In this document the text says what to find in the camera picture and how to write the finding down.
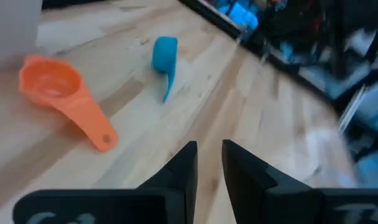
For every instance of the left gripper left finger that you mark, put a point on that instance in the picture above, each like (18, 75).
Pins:
(176, 193)

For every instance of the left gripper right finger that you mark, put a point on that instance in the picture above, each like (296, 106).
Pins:
(263, 193)

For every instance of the light blue measuring cup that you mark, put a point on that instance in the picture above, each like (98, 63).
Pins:
(164, 56)

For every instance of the orange measuring cup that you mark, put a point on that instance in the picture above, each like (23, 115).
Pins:
(61, 93)

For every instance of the white plant pot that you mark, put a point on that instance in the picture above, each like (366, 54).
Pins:
(11, 28)

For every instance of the black aluminium table frame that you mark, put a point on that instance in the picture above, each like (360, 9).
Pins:
(214, 15)

